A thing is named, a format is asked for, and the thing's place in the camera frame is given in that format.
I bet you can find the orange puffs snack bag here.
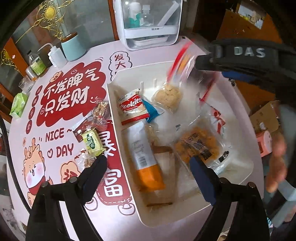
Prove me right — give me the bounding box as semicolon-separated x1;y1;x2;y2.
173;125;229;174

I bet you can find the beige wafer bar packet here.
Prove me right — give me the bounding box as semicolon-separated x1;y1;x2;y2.
146;146;177;207

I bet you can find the orange white snack bar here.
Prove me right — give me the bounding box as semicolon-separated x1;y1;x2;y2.
122;121;166;192

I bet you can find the red cookies packet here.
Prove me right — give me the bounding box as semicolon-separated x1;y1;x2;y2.
117;88;149;125

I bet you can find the rice crisp cake packet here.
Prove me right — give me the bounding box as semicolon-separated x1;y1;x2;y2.
152;82;183;113

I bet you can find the right hand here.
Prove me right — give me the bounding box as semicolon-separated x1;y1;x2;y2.
265;133;287;193

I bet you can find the brown nut bar packet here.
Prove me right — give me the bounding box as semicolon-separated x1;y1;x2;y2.
74;150;96;172

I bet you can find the green yellow candy packet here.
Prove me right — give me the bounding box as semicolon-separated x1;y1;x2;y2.
81;129;105;157

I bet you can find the dark red snack packet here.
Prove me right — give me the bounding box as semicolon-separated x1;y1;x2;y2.
71;116;107;143

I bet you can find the cardboard box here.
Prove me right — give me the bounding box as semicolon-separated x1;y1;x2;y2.
250;100;280;133

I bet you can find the red white clear bag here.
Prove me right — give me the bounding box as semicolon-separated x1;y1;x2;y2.
203;102;226;136

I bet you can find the red nut brittle packet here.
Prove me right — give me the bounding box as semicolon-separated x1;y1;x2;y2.
92;100;110;125

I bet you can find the pink alarm clock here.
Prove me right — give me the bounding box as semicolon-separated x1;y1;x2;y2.
256;130;272;157

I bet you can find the pink printed table mat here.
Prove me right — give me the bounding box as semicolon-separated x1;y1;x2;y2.
6;37;265;241

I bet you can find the white plastic bin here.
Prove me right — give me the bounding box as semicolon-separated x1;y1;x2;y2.
107;62;254;227

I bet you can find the blue snack packet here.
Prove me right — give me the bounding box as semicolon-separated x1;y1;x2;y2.
142;99;165;123

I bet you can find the green tissue pack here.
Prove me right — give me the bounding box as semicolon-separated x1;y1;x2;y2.
10;92;28;118

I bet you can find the clear glass cup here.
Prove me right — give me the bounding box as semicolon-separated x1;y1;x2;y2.
18;75;35;94

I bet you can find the small metal can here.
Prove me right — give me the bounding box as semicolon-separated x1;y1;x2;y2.
25;66;38;81

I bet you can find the white squeeze bottle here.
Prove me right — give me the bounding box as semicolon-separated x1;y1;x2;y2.
38;43;67;69

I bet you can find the clear bottle green label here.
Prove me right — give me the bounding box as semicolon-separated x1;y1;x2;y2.
27;50;46;76

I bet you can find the white storage box clear window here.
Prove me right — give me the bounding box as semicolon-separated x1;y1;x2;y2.
113;0;183;51

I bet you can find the light blue canister wooden lid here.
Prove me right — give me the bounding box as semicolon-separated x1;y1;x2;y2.
61;32;87;61

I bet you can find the wooden glass door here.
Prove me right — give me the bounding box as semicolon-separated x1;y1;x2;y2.
1;1;118;123

